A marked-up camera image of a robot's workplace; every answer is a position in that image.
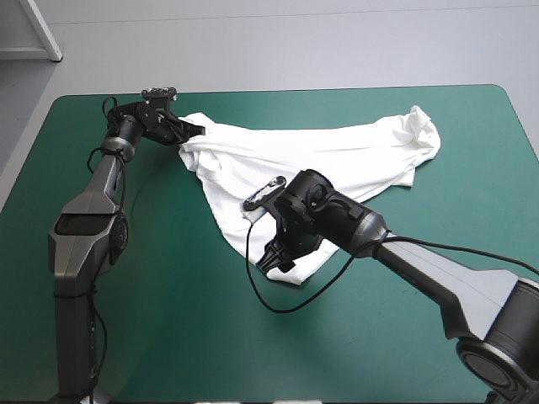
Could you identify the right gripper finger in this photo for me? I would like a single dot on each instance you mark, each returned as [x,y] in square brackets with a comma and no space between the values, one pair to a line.
[288,265]
[269,255]

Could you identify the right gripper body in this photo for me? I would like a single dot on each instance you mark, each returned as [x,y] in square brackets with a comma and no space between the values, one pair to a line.
[298,236]

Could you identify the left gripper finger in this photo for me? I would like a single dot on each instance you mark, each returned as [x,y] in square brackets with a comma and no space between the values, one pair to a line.
[193,128]

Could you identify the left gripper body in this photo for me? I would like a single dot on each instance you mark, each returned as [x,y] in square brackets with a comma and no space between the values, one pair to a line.
[156,123]

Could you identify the white T-shirt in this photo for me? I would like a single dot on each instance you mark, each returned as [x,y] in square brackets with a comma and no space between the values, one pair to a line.
[295,155]

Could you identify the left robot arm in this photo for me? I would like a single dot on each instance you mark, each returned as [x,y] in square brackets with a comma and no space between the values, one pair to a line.
[80,248]

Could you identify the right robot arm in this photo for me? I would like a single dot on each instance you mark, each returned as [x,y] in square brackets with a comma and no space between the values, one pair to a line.
[425,273]

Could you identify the white cabinet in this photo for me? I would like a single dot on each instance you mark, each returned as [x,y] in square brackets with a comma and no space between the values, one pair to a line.
[40,31]

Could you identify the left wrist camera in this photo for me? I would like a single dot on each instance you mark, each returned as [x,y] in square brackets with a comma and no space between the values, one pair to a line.
[158,91]

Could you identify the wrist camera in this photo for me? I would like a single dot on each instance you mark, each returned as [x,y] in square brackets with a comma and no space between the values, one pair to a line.
[158,91]
[264,192]

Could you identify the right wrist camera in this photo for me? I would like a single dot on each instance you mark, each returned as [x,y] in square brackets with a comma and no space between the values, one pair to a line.
[264,192]

